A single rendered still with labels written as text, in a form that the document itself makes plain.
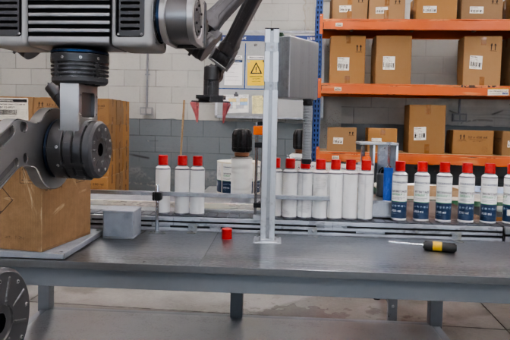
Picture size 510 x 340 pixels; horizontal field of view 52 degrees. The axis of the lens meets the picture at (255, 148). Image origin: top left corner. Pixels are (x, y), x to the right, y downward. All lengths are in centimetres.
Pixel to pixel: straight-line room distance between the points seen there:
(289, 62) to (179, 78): 486
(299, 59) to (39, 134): 81
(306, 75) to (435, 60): 480
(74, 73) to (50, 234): 47
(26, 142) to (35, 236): 35
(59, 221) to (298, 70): 84
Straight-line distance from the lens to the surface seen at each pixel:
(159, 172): 182
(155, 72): 652
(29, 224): 152
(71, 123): 129
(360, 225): 179
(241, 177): 205
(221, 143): 631
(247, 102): 614
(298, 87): 165
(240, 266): 140
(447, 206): 187
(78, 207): 163
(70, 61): 129
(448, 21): 564
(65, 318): 284
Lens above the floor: 121
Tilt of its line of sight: 3 degrees down
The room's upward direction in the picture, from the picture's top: 1 degrees clockwise
